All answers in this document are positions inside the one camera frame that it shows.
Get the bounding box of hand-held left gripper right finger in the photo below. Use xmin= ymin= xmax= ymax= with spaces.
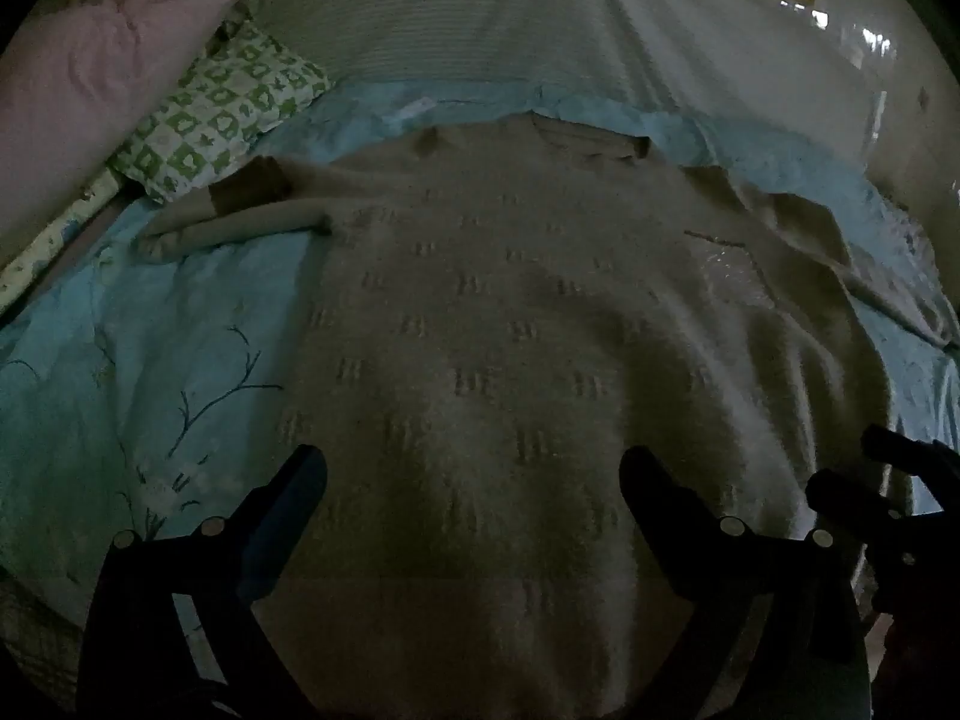
xmin=619 ymin=446 xmax=875 ymax=720

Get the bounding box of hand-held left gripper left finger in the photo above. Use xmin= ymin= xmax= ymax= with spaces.
xmin=79 ymin=444 xmax=329 ymax=720

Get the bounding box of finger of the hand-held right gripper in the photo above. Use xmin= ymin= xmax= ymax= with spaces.
xmin=805 ymin=468 xmax=922 ymax=565
xmin=860 ymin=424 xmax=960 ymax=482

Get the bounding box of beige knit sweater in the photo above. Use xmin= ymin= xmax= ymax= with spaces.
xmin=139 ymin=111 xmax=960 ymax=720

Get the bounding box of light blue floral bedsheet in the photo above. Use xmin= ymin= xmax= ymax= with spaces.
xmin=0 ymin=79 xmax=960 ymax=635

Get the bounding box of white floral cloth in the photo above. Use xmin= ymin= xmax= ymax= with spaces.
xmin=0 ymin=171 xmax=122 ymax=316

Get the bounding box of green patterned pillow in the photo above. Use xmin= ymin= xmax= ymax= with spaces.
xmin=107 ymin=19 xmax=332 ymax=205

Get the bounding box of pink quilt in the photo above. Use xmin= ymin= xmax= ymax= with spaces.
xmin=0 ymin=0 xmax=284 ymax=269

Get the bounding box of striped bed cover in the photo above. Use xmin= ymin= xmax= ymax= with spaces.
xmin=244 ymin=0 xmax=875 ymax=173

